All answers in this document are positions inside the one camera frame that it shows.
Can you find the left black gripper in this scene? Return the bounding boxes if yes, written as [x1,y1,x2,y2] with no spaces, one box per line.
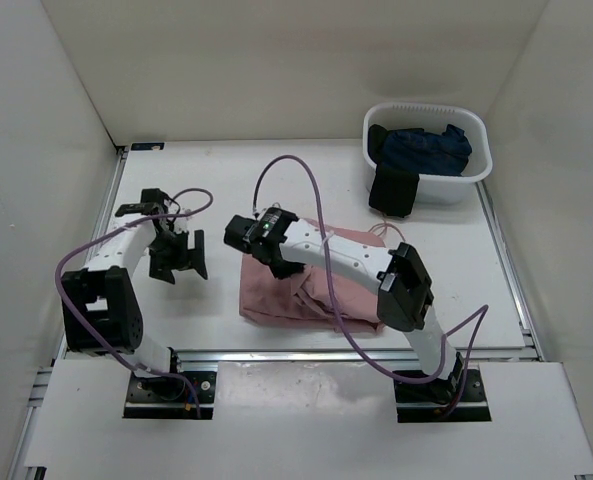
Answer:
[148,229,207,284]

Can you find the pink trousers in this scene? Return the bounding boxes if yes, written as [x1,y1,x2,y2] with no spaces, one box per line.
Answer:
[238,217,392,335]

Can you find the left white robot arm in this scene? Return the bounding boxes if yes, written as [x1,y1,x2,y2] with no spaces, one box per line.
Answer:
[55,188,208,400]

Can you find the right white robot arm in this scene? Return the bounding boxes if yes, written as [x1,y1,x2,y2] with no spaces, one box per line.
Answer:
[224,207,465,403]

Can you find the black trousers over basket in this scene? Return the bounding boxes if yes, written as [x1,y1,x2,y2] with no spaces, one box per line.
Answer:
[367,124,420,218]

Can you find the blue trousers in basket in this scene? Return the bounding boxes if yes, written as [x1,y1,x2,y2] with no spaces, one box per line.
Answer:
[379,124,473,177]

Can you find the white plastic basket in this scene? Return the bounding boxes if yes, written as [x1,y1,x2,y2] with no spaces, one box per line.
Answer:
[362,101,493,205]

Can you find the aluminium table edge rail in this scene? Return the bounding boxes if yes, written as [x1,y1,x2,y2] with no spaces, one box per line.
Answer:
[5,146,128,479]

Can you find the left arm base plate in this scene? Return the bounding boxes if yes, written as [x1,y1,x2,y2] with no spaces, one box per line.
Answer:
[123,370,217,420]

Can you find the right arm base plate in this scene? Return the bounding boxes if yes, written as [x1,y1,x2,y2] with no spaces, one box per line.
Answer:
[394,368,492,424]

